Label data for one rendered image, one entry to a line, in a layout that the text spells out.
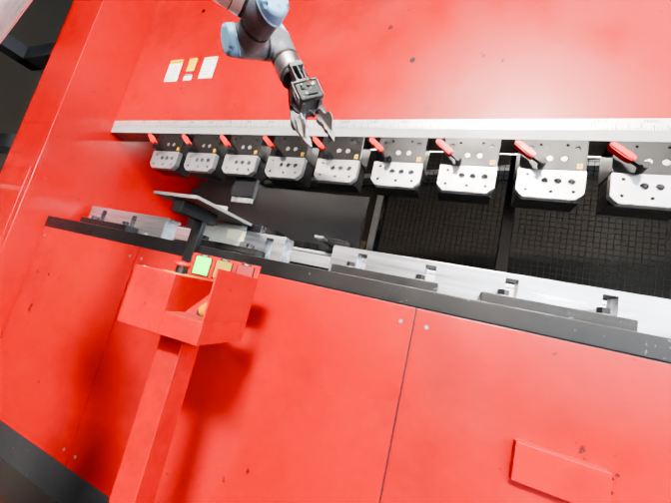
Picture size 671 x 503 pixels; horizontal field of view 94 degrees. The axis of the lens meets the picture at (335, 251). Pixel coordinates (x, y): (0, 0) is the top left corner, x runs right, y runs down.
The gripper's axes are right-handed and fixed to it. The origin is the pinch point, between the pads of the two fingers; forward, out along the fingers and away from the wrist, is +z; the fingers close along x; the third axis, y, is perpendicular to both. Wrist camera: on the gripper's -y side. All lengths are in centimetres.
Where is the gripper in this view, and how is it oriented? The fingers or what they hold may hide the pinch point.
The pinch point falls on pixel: (321, 142)
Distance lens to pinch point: 88.7
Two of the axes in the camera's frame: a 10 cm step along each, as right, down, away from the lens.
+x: 8.9, -3.5, 2.8
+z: 4.0, 9.0, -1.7
